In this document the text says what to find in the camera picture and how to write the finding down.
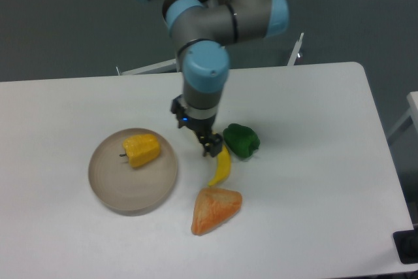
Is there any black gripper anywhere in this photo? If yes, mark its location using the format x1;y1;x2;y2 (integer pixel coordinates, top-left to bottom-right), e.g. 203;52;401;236
170;95;223;157

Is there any yellow bell pepper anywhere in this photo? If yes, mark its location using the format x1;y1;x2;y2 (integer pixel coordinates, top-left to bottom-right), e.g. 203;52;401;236
120;133;161;169

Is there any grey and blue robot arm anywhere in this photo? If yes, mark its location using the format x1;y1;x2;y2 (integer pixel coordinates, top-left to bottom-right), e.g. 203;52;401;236
147;0;289;156

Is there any green bell pepper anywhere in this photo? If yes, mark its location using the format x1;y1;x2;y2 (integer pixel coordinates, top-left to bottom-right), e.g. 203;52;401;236
223;123;261;159

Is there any beige round plate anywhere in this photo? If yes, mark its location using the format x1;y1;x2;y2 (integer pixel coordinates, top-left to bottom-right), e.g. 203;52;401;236
88;128;178;215

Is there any yellow banana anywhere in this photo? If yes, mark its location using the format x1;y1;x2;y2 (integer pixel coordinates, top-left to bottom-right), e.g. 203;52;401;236
208;145;231;187

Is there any orange triangular bread piece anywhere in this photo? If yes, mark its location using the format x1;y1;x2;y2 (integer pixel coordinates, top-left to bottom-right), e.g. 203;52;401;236
191;188;243;236

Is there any white side table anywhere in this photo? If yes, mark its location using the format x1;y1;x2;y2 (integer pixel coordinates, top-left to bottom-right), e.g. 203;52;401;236
386;91;417;146

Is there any black device at table edge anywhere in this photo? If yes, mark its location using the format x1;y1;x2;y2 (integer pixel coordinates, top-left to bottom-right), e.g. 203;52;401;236
393;229;417;265

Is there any white metal frame bracket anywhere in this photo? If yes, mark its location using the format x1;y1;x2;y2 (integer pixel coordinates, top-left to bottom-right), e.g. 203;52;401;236
287;32;304;66

